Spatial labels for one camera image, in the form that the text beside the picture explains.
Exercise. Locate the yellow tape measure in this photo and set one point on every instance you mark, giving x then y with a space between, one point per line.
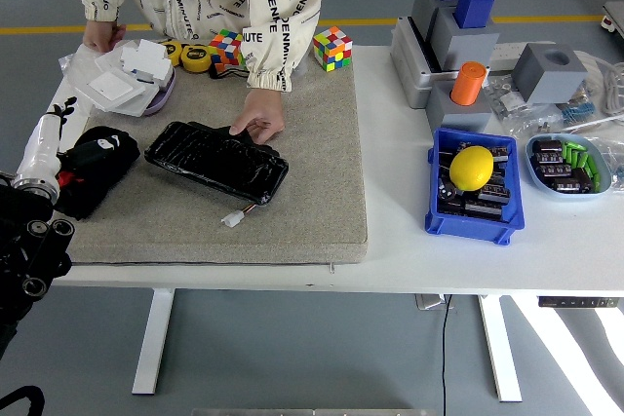
171 51
196 58

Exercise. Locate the white table leg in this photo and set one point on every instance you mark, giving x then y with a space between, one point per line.
153 338
499 348

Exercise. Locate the black table control panel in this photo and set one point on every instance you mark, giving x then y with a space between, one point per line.
577 302

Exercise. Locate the multicoloured puzzle cube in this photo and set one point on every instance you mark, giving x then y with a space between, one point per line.
333 48
226 48

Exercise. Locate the white square switch plate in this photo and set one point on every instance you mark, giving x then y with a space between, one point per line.
112 87

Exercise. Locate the green cylindrical cell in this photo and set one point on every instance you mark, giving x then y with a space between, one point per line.
582 159
593 170
568 150

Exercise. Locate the light blue bowl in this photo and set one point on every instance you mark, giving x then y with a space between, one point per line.
602 187

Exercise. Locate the black cylindrical capacitor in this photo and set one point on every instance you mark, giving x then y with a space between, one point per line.
482 210
547 146
495 194
573 183
499 153
553 170
550 158
447 192

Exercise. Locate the orange cylinder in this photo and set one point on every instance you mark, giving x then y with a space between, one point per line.
469 85

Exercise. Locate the person's left forearm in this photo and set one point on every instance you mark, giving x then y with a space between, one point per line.
273 55

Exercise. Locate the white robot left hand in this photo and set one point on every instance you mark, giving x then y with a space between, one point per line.
41 148

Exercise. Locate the grey block with round hole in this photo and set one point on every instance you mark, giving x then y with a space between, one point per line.
546 80

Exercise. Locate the white folded cardboard box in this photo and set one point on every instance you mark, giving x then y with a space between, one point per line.
146 60

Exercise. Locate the grey box under table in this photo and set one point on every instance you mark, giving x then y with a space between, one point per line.
431 301

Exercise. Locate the clear bag of metal parts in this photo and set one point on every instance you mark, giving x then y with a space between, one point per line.
504 99

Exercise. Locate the white power strip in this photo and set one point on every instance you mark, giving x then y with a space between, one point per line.
509 53

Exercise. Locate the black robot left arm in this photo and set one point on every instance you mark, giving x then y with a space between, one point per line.
29 250

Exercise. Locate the large light grey enclosure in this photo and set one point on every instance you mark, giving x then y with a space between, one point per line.
407 70

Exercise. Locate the grey square holder block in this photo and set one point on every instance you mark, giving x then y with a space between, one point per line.
463 46
458 116
424 9

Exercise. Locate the purple tray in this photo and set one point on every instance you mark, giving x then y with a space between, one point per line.
163 97

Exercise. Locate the crumpled clear plastic bag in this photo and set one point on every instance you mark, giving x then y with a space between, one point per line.
613 158

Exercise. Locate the person's left hand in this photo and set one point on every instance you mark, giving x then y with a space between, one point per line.
263 114

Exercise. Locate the bundle of blue resistors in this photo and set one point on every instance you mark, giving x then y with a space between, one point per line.
577 111

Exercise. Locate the yellow lemon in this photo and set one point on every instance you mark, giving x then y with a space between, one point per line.
471 168

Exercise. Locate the clear bag of small screws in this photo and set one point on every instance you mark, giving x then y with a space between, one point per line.
538 124

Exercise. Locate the person's right hand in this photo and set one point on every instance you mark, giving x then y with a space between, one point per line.
100 35

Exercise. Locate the black rag with red tag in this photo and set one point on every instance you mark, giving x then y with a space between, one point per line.
107 167

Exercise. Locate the white cart corner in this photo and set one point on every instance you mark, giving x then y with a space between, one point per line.
614 19

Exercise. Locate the blue plastic bottle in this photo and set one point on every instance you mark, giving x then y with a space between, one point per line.
474 7

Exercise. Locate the grey-brown mat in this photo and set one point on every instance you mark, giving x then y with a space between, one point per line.
302 182

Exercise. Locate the clear flat plastic case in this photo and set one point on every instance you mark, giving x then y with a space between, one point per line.
139 99

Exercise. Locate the blue plastic bin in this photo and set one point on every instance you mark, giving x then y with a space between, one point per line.
514 201

